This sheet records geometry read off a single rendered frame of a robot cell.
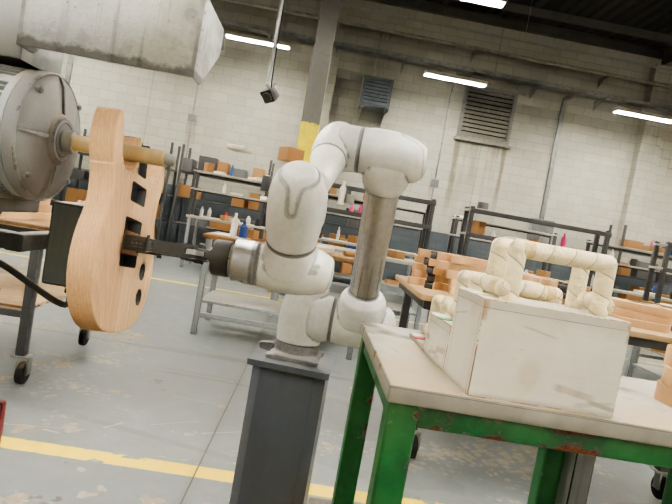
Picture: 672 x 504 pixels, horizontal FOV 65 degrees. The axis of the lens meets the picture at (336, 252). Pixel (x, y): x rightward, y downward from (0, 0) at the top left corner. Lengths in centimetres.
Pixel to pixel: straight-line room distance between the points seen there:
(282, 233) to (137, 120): 1197
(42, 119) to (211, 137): 1134
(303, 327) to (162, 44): 108
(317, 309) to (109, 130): 98
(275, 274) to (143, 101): 1197
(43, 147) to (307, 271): 55
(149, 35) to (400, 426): 79
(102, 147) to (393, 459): 75
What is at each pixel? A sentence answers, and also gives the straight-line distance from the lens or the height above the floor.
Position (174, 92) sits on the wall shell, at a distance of 1280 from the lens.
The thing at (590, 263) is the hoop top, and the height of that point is 119.
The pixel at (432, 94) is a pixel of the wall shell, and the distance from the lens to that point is 1269.
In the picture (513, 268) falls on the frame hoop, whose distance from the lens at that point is 97.
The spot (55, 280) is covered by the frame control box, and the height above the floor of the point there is 93.
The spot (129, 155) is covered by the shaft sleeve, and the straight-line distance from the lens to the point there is 114.
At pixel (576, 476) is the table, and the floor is 63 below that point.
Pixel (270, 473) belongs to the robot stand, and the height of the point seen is 33.
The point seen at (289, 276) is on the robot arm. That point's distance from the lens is 105.
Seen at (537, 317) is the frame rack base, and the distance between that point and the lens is 99.
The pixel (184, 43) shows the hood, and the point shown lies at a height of 144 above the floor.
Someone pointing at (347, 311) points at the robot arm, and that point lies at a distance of 175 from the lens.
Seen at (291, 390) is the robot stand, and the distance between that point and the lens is 180.
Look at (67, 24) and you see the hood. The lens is 107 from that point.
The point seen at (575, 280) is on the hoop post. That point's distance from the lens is 112.
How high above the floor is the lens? 118
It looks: 3 degrees down
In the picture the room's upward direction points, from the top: 10 degrees clockwise
